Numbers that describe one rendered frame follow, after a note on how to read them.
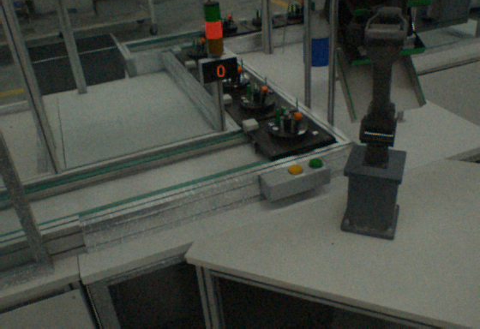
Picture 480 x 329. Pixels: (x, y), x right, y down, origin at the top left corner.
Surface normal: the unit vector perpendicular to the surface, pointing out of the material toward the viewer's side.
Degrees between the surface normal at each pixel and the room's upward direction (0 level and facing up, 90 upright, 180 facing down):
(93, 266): 0
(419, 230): 0
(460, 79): 90
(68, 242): 90
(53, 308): 90
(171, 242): 0
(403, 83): 45
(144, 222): 90
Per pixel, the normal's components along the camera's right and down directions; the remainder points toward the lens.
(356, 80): 0.10, -0.27
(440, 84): 0.38, 0.44
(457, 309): -0.07, -0.86
